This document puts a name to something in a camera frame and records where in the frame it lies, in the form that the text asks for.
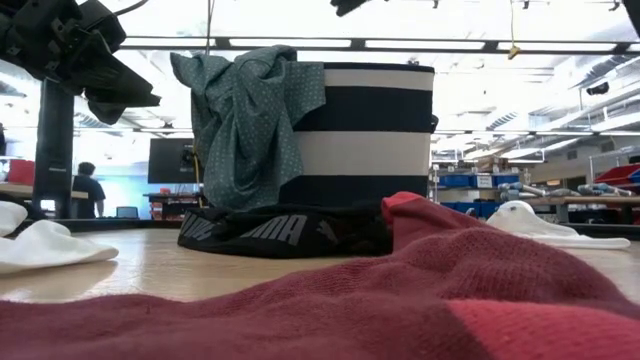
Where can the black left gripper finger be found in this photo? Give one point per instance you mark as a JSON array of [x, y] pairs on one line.
[[115, 85], [107, 114]]

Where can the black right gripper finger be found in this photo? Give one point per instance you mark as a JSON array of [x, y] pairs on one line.
[[345, 6]]

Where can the teal dotted shirt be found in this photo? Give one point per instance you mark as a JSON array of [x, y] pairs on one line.
[[245, 130]]

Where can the white sock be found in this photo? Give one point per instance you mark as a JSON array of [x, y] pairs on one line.
[[525, 225], [45, 247], [10, 217]]

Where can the black Puma underwear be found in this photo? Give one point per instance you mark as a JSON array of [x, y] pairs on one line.
[[280, 232]]

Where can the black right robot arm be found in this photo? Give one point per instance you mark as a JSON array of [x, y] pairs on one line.
[[634, 12]]

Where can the black monitor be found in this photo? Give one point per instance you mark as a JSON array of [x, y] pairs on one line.
[[170, 160]]

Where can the person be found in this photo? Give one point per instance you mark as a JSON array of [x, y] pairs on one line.
[[87, 192]]

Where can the laptop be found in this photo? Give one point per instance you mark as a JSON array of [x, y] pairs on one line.
[[127, 212]]

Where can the red storage bin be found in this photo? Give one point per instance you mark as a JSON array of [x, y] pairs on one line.
[[21, 172]]

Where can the navy white striped fabric basket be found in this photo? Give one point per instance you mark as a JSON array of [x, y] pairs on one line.
[[370, 110]]

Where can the wooden side table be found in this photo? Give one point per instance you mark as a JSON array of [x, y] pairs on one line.
[[20, 190]]

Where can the blue storage bins row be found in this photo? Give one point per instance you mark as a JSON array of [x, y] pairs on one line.
[[475, 180]]

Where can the wooden workbench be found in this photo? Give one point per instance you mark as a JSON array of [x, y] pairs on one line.
[[590, 201]]

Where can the red slanted bin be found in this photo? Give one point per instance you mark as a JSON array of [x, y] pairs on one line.
[[620, 175]]

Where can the black frame post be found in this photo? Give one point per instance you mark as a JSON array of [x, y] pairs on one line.
[[52, 150]]

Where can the black ceiling camera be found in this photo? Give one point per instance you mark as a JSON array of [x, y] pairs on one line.
[[597, 88]]

